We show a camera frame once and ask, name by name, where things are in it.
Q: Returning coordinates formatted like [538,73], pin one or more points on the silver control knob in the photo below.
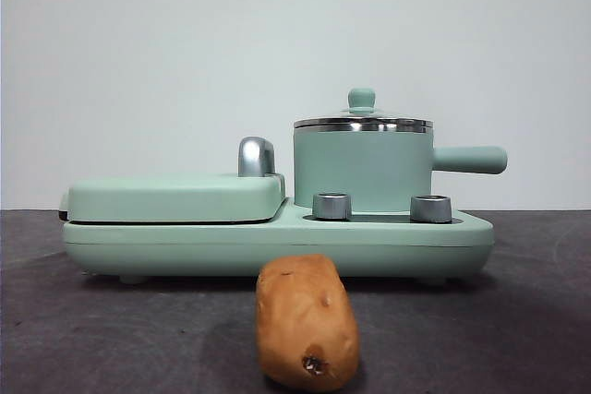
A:
[430,208]
[331,207]

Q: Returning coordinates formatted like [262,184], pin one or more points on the brown potato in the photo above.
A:
[305,320]

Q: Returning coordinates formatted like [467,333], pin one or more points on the glass lid with green knob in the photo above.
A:
[362,99]

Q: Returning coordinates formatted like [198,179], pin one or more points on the mint green griddle cover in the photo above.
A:
[161,200]

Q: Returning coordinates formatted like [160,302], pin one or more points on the mint green breakfast machine base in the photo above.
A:
[277,246]

